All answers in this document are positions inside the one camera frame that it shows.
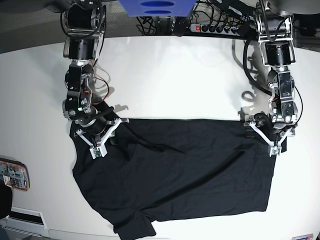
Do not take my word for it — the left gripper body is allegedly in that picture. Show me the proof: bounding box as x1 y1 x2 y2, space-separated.
253 112 296 140

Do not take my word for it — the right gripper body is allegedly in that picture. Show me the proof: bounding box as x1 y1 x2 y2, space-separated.
79 116 115 143

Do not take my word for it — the black T-shirt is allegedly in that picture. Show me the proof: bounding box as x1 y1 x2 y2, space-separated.
69 119 276 240

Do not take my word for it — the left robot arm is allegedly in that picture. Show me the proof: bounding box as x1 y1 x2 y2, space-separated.
243 0 302 156

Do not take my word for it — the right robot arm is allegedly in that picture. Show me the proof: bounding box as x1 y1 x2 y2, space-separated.
60 0 107 147

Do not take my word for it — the sticker label card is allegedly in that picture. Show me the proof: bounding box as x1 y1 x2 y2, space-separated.
291 233 314 240

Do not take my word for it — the white power strip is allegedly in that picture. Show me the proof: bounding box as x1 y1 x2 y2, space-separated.
189 23 240 37

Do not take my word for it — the black chair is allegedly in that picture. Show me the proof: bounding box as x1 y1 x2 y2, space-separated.
0 183 13 219

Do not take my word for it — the blue plastic box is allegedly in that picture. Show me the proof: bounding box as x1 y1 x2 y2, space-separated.
119 0 196 17

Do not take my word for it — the black remote control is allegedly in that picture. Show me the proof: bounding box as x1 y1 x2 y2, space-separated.
171 16 189 37

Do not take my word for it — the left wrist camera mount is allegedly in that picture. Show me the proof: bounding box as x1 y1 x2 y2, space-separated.
243 121 292 157

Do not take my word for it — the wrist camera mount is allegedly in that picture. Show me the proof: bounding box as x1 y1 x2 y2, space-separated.
74 118 130 159
243 121 292 157

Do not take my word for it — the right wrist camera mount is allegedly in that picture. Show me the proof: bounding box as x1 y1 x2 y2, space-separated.
74 118 130 159

